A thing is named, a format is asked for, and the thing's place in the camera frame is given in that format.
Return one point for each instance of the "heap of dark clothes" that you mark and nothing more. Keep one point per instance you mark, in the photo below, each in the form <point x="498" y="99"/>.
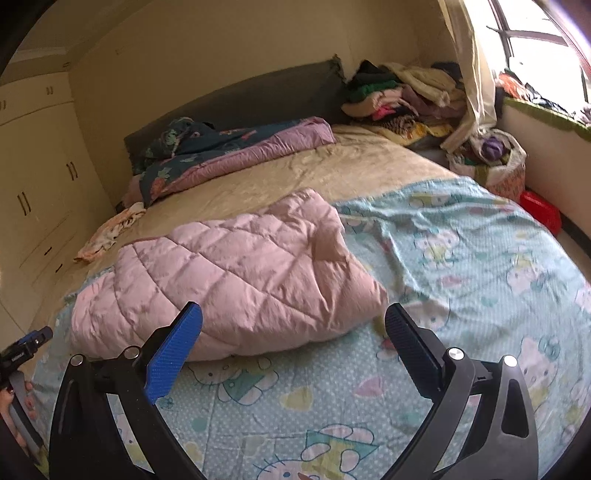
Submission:
<point x="545" y="94"/>

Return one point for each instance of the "small pink floral cloth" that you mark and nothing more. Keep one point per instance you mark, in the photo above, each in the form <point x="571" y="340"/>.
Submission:
<point x="111" y="230"/>

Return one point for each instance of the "pink quilted jacket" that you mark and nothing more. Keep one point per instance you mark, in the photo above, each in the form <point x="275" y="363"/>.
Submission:
<point x="231" y="277"/>

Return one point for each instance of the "person's left hand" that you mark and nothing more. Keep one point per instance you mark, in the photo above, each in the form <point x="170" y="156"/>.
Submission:
<point x="9" y="415"/>

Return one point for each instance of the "window with dark frame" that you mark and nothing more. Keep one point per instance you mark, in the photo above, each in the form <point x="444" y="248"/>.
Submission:
<point x="531" y="50"/>

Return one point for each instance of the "pile of mixed clothes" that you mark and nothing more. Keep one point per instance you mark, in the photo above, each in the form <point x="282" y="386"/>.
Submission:
<point x="406" y="101"/>

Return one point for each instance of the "light blue cartoon printed blanket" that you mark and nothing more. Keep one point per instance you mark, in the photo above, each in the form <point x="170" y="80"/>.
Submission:
<point x="461" y="277"/>

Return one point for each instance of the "cream curtain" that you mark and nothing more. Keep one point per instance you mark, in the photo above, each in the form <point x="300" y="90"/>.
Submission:
<point x="475" y="69"/>

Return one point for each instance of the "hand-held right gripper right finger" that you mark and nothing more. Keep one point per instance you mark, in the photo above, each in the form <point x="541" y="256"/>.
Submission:
<point x="411" y="350"/>

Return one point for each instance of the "dark grey headboard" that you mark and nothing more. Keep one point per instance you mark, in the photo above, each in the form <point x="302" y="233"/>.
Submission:
<point x="254" y="97"/>

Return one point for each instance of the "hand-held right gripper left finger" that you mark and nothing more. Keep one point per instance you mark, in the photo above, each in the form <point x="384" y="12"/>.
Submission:
<point x="173" y="355"/>

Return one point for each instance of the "bed with beige sheet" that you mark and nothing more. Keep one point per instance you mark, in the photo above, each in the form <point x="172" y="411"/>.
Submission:
<point x="277" y="175"/>

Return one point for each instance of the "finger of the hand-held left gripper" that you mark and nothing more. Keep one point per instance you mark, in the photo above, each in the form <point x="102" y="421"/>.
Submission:
<point x="23" y="348"/>

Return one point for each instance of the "dark floral quilt purple lining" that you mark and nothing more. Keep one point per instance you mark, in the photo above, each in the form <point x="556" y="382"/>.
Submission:
<point x="240" y="152"/>

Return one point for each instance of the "red plastic box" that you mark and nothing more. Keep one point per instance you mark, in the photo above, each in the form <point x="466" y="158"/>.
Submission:
<point x="542" y="212"/>

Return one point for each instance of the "plastic bag of clothes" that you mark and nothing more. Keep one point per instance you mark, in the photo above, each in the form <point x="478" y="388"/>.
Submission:
<point x="498" y="161"/>

